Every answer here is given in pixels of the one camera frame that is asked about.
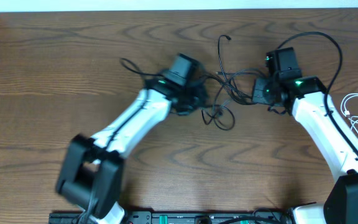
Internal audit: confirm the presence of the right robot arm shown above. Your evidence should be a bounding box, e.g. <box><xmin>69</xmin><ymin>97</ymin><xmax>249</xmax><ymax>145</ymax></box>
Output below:
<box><xmin>252</xmin><ymin>47</ymin><xmax>358</xmax><ymax>223</ymax></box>

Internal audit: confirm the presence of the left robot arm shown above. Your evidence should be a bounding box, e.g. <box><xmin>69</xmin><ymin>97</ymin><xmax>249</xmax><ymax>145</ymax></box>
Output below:
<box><xmin>55</xmin><ymin>54</ymin><xmax>207</xmax><ymax>223</ymax></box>

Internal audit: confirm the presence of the black USB cable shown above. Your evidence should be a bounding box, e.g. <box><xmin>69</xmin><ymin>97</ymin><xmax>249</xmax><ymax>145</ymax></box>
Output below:
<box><xmin>199</xmin><ymin>68</ymin><xmax>265</xmax><ymax>131</ymax></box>

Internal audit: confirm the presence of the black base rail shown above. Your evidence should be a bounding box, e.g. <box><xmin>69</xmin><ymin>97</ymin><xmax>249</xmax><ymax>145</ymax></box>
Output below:
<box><xmin>48</xmin><ymin>205</ymin><xmax>295</xmax><ymax>224</ymax></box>

